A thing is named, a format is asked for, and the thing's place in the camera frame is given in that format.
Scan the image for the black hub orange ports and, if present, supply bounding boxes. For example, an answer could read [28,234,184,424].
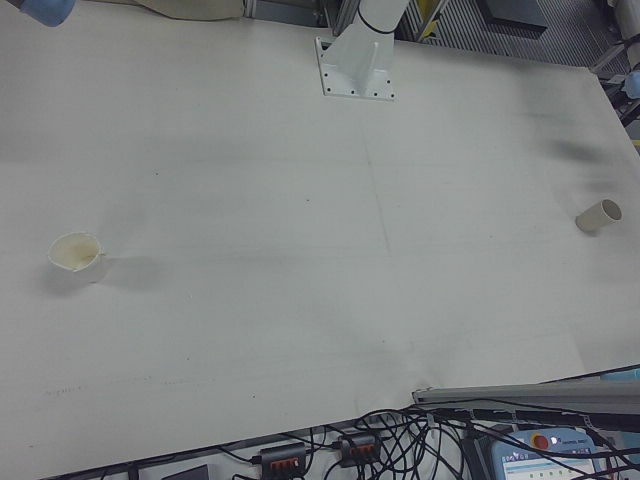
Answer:
[336,433,382,467]
[257,441,310,474]

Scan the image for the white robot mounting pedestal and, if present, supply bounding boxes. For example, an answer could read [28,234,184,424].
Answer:
[313,0,406,102]

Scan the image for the yellow bracket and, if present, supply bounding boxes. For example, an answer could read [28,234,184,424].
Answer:
[418,0,452,42]

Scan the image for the ribbed metal panel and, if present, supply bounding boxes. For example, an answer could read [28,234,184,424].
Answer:
[394,0,617,69]

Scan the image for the white spouted cup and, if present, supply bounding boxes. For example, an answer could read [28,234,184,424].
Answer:
[47,231,110,285]

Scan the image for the dark grey box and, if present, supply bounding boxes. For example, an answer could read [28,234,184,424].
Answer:
[480,0,550,34]

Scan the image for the black flat box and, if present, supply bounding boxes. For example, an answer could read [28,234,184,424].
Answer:
[136,464,212,480]

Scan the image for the black cable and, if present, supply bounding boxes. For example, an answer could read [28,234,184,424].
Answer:
[305,425,341,452]
[218,443,262,465]

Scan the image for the blue teach pendant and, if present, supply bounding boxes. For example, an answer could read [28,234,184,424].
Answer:
[488,423,640,480]

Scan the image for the aluminium profile rail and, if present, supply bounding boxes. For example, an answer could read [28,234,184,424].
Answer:
[411,368,640,417]

